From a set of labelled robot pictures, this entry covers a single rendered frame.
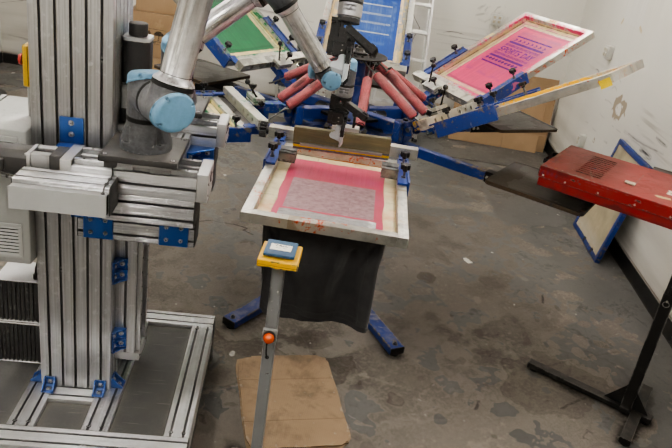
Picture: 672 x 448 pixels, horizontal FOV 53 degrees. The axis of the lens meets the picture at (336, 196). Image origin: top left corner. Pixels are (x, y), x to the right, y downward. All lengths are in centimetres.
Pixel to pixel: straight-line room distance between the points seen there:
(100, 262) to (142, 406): 58
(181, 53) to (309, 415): 171
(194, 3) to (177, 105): 27
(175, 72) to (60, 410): 138
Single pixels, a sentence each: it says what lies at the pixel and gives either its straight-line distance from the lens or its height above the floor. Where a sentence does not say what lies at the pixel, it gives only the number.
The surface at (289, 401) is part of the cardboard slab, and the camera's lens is 303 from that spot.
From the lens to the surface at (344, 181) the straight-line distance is 278.
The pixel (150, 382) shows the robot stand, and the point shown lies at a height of 21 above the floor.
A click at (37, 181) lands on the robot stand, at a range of 203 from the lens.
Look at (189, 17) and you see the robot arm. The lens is 183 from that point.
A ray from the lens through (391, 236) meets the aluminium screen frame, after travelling 230.
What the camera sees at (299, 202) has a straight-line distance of 252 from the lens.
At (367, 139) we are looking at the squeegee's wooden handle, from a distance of 278.
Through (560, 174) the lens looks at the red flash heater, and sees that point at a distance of 298.
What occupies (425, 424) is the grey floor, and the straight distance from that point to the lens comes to 309.
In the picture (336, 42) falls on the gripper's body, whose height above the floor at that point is 161.
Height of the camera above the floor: 198
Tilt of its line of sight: 23 degrees down
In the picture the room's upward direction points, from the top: 9 degrees clockwise
